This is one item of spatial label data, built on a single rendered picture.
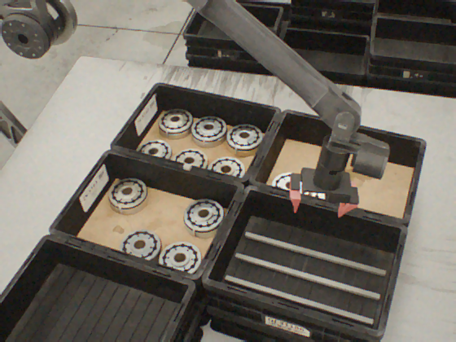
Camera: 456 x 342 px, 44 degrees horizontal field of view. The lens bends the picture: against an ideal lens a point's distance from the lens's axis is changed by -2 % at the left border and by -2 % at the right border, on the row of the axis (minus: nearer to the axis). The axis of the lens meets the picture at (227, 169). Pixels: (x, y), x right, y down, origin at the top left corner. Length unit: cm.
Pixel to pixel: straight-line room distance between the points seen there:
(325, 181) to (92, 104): 114
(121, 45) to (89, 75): 142
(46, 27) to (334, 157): 91
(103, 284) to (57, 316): 13
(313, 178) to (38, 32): 87
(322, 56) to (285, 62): 168
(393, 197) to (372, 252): 19
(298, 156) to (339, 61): 117
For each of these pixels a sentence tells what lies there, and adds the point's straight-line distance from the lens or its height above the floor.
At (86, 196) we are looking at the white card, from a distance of 151.
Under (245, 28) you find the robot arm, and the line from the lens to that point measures 109.
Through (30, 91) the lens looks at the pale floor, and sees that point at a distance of 345.
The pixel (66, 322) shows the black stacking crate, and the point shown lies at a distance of 139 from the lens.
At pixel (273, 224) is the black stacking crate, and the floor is 83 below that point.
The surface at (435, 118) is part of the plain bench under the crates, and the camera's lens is 201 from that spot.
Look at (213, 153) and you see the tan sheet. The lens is 164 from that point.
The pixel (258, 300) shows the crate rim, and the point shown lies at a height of 93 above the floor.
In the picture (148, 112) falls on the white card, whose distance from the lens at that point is 171.
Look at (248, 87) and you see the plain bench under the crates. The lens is 206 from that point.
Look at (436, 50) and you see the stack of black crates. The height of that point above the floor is 49.
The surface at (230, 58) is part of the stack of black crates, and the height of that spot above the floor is 49.
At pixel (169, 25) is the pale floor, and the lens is 374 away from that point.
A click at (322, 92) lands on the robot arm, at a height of 131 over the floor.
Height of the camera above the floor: 199
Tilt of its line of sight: 47 degrees down
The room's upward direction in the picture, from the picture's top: 4 degrees counter-clockwise
